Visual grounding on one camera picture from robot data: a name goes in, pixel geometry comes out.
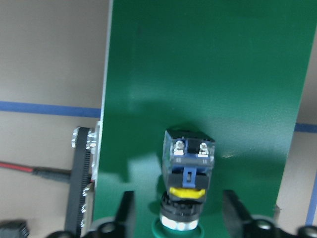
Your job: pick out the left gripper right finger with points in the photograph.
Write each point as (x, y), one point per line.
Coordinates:
(236, 217)

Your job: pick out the green conveyor belt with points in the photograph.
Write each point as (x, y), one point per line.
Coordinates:
(233, 69)

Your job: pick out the green push button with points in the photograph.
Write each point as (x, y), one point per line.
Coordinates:
(187, 164)

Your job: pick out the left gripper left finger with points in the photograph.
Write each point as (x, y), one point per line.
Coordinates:
(125, 219)

